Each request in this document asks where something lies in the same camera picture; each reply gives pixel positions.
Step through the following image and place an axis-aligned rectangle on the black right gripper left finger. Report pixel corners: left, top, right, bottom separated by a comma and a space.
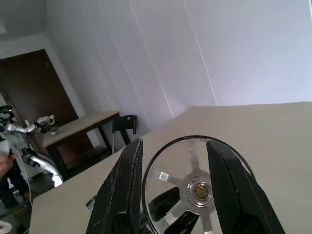
85, 137, 145, 234

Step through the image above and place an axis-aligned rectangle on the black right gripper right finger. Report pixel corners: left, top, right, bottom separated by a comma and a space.
206, 139, 286, 234

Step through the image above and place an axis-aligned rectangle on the silver spoked rotor wheel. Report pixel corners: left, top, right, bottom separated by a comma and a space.
141, 135, 257, 234

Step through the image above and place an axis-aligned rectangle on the black folding chair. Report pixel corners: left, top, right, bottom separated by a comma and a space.
111, 114, 137, 155

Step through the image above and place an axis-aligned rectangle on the person in dark clothes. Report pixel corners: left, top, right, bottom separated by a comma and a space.
0, 137, 31, 215

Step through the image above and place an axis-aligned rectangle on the silver humanoid robot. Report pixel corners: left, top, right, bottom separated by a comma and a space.
0, 104, 64, 188

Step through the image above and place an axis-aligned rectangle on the brown wooden door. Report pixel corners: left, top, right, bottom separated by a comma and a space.
0, 48, 80, 147

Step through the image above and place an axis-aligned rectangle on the wooden side table black frame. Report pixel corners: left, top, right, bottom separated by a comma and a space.
42, 111, 120, 175

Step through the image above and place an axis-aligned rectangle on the white cable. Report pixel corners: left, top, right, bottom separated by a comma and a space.
20, 148, 34, 208

